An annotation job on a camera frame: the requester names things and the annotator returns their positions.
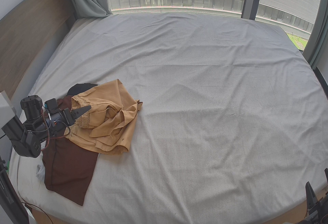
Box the black garment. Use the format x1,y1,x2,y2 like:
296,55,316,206
67,83,98,96

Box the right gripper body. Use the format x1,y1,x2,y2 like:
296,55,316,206
306,193,328,224

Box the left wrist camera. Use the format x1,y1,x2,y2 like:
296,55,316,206
44,98,60,116

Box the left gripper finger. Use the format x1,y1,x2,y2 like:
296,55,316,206
70,105,92,122

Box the white garment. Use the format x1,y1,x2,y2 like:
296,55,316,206
36,164,46,182

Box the black cable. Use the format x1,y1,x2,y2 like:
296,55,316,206
21,200,54,221

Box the tan shorts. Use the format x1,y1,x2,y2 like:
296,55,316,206
65,79,143,156

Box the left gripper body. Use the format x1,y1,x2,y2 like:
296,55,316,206
50,107,76,134

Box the brown garment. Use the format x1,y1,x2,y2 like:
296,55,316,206
42,96,99,207

